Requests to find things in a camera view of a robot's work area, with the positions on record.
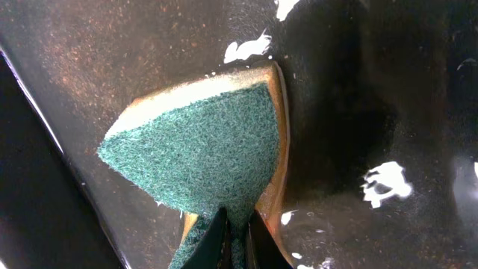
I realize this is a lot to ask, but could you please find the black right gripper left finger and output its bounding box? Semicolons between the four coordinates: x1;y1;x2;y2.
181;208;229;269

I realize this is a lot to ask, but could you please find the green yellow scrub sponge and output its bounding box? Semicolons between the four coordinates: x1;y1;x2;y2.
98;61;290;268

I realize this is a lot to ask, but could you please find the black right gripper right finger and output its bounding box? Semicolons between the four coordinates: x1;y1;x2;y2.
246;210;293;269

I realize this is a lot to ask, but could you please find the black plastic water tray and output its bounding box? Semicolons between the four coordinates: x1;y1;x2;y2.
1;0;477;268

